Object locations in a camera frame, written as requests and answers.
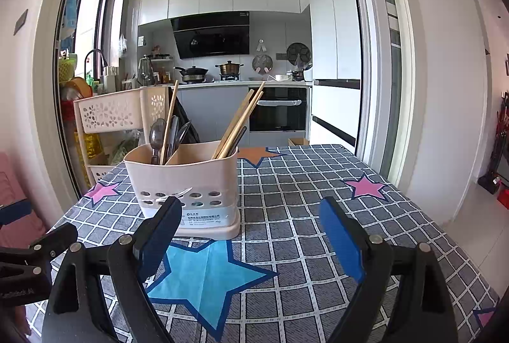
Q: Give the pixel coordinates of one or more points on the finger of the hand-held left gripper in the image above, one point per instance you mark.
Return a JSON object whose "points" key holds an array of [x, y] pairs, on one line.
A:
{"points": [[43, 243], [16, 211]]}

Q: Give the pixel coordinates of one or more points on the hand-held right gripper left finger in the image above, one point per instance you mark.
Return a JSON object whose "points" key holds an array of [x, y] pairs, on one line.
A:
{"points": [[159, 235]]}

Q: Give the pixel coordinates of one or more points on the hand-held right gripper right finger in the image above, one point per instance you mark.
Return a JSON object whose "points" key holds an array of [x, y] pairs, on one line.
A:
{"points": [[342, 239]]}

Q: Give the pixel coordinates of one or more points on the beige utensil holder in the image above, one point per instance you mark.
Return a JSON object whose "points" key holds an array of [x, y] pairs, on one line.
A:
{"points": [[199, 176]]}

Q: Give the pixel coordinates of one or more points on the black chopstick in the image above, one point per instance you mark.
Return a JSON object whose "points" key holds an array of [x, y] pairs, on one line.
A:
{"points": [[239, 138]]}

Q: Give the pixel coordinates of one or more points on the pink stool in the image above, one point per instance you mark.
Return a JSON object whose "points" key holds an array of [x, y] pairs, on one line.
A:
{"points": [[18, 180]]}

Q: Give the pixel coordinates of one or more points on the green vegetables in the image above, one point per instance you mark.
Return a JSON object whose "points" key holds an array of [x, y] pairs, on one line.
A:
{"points": [[127, 148]]}

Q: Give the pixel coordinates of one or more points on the yellow oil bottle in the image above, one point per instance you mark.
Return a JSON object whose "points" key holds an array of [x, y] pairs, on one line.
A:
{"points": [[89, 146]]}

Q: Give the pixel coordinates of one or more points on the small cardboard box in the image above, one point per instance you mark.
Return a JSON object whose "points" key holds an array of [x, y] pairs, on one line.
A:
{"points": [[298, 141]]}

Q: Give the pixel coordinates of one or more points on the black plastic bag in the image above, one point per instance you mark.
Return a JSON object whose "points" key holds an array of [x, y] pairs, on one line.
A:
{"points": [[191, 128]]}

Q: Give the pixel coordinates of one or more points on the beige storage trolley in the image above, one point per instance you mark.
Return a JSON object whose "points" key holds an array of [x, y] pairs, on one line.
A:
{"points": [[107, 112]]}

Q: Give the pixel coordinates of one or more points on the yellow plastic basin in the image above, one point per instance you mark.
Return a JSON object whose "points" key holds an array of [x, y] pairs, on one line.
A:
{"points": [[79, 86]]}

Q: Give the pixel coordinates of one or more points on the black built-in oven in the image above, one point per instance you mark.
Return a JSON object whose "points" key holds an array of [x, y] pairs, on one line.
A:
{"points": [[278, 112]]}

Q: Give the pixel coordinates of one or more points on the grey kitchen counter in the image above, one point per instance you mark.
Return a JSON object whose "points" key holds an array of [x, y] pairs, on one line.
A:
{"points": [[214, 104]]}

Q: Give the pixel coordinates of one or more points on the green plastic basket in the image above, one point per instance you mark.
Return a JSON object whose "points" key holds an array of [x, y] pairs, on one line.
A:
{"points": [[67, 69]]}

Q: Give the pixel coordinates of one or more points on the black floor stand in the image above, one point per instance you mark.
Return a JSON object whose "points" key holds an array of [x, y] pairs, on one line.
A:
{"points": [[488, 184]]}

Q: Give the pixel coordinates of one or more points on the glass kettle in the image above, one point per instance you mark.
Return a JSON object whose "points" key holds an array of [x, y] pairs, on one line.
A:
{"points": [[146, 71]]}

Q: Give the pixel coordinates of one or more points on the black wok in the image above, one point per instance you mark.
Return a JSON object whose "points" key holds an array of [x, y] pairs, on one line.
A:
{"points": [[193, 72]]}

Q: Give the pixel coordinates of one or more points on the red box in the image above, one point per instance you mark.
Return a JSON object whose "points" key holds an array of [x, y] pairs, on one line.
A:
{"points": [[504, 196]]}

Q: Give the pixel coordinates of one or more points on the white kitchen appliance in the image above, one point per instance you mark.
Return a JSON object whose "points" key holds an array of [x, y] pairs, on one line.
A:
{"points": [[307, 74]]}

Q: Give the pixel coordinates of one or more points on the gas stove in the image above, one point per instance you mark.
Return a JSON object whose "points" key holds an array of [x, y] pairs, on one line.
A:
{"points": [[228, 78]]}

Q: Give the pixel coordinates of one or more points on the white bowl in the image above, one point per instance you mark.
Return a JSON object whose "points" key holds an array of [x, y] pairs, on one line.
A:
{"points": [[281, 77]]}

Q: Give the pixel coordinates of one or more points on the black kitchen faucet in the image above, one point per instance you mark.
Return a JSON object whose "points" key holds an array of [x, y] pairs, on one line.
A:
{"points": [[95, 52]]}

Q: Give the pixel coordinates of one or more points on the bronze stockpot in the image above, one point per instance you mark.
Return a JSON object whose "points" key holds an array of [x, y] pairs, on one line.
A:
{"points": [[229, 69]]}

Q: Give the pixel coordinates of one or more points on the round dark steamer rack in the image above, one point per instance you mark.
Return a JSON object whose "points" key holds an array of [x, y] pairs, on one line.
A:
{"points": [[298, 52]]}

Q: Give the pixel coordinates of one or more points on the round metal steamer rack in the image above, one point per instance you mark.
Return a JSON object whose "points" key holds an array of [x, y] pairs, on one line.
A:
{"points": [[262, 64]]}

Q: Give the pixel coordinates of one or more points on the hanging plastic bag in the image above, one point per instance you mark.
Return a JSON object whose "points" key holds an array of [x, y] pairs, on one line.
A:
{"points": [[122, 45]]}

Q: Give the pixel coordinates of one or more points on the white refrigerator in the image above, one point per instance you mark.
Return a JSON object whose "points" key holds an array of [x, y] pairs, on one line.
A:
{"points": [[334, 41]]}

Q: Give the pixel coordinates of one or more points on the blue hanging towel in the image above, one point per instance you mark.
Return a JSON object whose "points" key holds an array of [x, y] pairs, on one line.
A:
{"points": [[69, 11]]}

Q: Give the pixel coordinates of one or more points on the black range hood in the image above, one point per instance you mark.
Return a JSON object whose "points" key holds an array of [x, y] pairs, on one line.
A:
{"points": [[210, 35]]}

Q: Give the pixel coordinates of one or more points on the grey light switch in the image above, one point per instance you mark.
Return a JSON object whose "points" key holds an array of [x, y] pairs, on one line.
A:
{"points": [[21, 22]]}

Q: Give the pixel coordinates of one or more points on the red and black wall decoration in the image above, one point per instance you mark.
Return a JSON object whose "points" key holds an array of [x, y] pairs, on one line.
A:
{"points": [[501, 136]]}

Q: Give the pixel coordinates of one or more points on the white sliding door frame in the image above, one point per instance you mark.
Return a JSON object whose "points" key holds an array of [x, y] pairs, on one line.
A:
{"points": [[401, 49]]}

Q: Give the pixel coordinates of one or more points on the white wall hook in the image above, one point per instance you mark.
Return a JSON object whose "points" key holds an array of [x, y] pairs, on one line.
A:
{"points": [[261, 45]]}

